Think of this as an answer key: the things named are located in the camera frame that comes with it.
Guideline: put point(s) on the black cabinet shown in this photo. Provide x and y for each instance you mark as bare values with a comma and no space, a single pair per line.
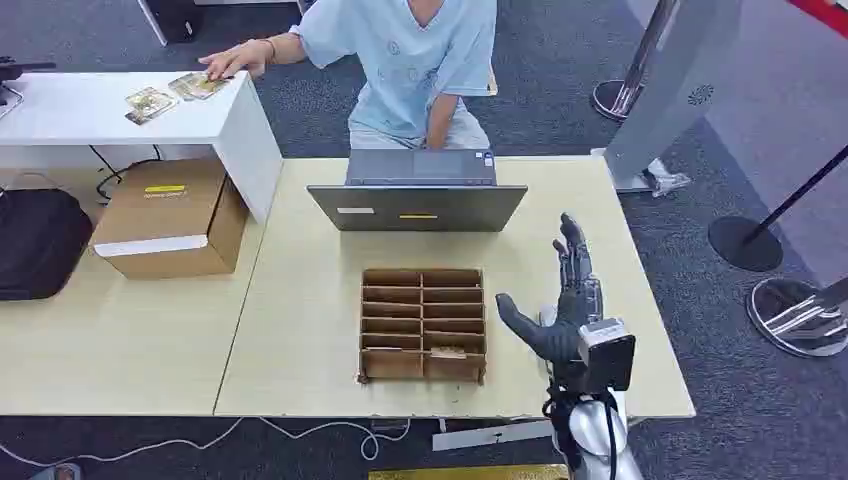
175,18

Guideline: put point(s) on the black bag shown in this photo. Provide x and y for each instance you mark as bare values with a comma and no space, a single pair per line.
40,242

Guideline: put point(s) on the gold sheet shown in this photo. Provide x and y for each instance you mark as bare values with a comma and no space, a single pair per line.
464,474

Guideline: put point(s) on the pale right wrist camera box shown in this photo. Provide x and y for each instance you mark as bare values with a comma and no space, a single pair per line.
609,354

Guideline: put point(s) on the white desk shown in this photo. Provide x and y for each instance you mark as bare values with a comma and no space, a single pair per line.
73,112

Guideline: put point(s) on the grey panel stand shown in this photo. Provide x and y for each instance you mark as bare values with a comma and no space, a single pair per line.
669,99

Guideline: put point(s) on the grey laptop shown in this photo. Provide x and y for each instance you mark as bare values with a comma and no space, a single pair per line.
424,208

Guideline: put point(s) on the small white device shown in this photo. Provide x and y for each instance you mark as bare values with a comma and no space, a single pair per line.
546,312

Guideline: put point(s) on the person's right hand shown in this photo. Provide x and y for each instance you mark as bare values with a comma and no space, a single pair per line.
238,58

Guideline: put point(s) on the card with pale edge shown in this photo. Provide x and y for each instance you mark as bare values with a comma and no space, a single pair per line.
449,353

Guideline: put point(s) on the red panel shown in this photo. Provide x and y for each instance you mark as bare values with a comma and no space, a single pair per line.
825,12

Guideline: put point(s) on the black device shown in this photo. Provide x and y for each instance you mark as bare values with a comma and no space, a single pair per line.
13,69

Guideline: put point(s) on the black stanchion with pole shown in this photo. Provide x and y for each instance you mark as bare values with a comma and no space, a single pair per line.
742,244

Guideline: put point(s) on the brown cardboard box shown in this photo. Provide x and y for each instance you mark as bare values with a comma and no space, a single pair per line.
166,218

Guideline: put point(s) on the wooden card box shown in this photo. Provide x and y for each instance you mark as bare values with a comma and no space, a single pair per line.
397,364

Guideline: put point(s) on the clear plastic wrap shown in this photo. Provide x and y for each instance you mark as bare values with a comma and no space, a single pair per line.
668,180

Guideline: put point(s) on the chrome stanchion with pole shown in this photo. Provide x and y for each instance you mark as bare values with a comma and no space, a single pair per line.
616,99
788,318

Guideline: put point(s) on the gold printed card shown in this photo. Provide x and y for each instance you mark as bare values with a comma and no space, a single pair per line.
150,102
192,86

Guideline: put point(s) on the white strip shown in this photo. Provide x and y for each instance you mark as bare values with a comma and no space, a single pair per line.
493,435

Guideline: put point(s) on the black power adapter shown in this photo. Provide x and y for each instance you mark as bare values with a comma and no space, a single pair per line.
389,426

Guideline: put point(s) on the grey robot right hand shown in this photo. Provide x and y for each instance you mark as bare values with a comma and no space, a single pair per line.
563,338

